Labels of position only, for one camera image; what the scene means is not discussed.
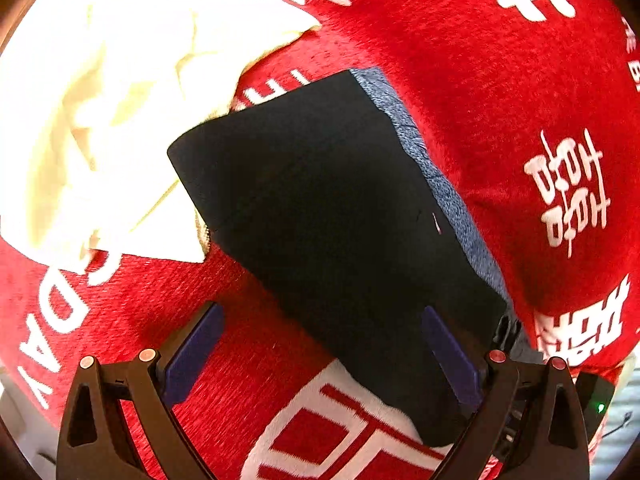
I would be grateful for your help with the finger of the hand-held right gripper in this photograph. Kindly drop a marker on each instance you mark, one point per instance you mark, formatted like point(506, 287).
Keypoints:
point(507, 332)

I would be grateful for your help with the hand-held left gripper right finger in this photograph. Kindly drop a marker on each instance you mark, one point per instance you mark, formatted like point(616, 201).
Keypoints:
point(450, 355)

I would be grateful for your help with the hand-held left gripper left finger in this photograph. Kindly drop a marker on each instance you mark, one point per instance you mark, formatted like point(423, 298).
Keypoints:
point(192, 355)

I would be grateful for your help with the black pants with blue trim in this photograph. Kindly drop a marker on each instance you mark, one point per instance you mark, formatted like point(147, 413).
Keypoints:
point(325, 220)

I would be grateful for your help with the red printed blanket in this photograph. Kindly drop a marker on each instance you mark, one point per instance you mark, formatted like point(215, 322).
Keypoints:
point(500, 110)

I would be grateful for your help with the cream cloth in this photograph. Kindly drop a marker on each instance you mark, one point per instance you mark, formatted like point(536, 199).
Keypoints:
point(125, 110)

